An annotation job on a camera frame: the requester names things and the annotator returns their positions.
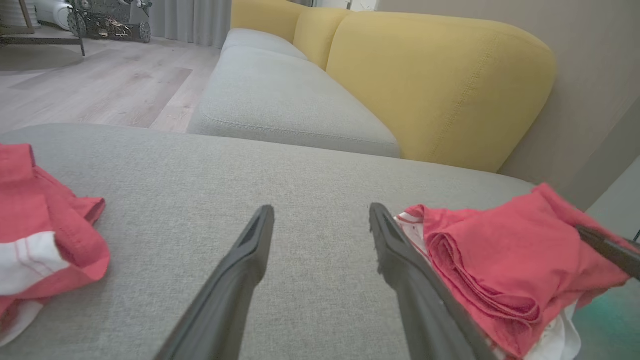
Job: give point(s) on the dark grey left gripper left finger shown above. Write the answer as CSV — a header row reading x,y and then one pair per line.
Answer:
x,y
225,300

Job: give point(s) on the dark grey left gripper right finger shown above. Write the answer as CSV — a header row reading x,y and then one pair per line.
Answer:
x,y
425,310

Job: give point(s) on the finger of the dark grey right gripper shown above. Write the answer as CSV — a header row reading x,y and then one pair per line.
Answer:
x,y
612,250

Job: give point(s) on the red shirt with white sleeves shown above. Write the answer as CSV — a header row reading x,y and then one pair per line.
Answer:
x,y
515,260

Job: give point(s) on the red shorts with white stripes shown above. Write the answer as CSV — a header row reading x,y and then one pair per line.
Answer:
x,y
45,235

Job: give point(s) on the black wheeled robot base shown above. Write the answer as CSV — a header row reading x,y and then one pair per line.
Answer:
x,y
107,22

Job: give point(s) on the large grey sofa chaise cushion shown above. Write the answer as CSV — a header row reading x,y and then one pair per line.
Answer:
x,y
225,170

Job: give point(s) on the grey sofa seat cushion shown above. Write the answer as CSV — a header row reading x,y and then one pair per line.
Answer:
x,y
280,105
255,40

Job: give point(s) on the large yellow sofa back cushion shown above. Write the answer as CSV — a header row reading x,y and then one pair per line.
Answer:
x,y
440,85

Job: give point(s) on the small yellow sofa back cushion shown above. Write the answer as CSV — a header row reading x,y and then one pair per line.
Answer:
x,y
317,35
265,15

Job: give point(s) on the grey curtain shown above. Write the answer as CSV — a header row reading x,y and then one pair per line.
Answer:
x,y
192,20

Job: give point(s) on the metal leg table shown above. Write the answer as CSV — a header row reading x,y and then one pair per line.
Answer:
x,y
40,40

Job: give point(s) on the white rounded appliance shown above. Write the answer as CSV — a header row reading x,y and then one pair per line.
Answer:
x,y
54,14

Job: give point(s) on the white ribbed cylinder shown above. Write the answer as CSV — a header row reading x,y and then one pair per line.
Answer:
x,y
15,12

